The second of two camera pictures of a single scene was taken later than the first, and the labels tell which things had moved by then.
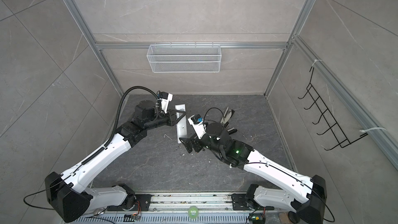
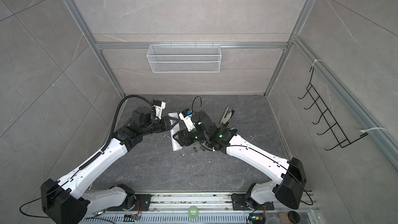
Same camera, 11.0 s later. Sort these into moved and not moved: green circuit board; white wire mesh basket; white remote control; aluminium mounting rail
Moved: white remote control
Not moved: aluminium mounting rail; white wire mesh basket; green circuit board
